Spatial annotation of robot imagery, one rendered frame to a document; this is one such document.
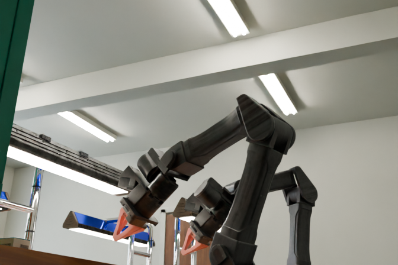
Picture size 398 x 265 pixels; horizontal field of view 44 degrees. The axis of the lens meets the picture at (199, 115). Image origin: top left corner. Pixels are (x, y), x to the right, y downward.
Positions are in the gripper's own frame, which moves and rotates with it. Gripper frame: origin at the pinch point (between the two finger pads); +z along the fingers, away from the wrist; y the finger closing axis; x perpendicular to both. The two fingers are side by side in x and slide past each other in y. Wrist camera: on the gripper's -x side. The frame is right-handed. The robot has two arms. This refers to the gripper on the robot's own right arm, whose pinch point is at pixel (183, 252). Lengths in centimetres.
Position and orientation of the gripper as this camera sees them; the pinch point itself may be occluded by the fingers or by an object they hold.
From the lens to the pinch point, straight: 149.4
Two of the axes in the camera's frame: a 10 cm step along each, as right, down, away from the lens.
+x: 5.6, 5.9, -5.9
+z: -6.8, 7.3, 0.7
